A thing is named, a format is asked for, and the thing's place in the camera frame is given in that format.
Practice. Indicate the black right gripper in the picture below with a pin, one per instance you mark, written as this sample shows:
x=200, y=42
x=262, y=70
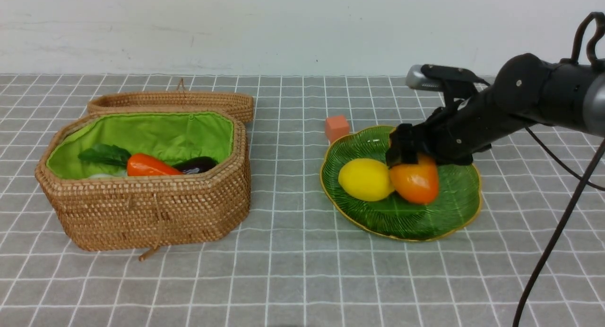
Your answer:
x=451, y=138

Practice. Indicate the orange persimmon fruit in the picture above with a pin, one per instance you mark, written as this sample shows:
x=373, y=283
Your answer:
x=416, y=183

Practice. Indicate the yellow lemon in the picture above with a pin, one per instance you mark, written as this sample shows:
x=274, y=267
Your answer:
x=366, y=179

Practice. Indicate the purple eggplant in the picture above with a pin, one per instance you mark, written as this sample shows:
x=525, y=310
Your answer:
x=196, y=165

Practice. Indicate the orange carrot with green leaves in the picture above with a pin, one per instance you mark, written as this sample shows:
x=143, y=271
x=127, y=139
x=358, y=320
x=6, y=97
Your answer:
x=138, y=164

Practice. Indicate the white radish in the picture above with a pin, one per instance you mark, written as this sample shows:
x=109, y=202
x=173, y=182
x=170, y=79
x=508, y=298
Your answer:
x=107, y=175

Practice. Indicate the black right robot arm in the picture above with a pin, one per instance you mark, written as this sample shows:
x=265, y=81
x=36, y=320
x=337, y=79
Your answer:
x=526, y=91

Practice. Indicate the small orange cube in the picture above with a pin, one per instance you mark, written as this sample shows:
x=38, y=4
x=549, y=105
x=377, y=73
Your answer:
x=336, y=127

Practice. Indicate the green leaf-shaped glass plate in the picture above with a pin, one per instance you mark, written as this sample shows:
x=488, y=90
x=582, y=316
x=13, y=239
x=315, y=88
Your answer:
x=459, y=202

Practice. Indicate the grey checked tablecloth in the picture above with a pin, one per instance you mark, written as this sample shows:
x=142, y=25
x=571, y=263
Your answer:
x=295, y=262

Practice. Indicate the woven rattan basket green lining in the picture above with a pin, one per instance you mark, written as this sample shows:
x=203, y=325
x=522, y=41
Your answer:
x=155, y=211

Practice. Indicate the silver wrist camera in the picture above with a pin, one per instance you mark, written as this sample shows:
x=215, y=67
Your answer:
x=453, y=82

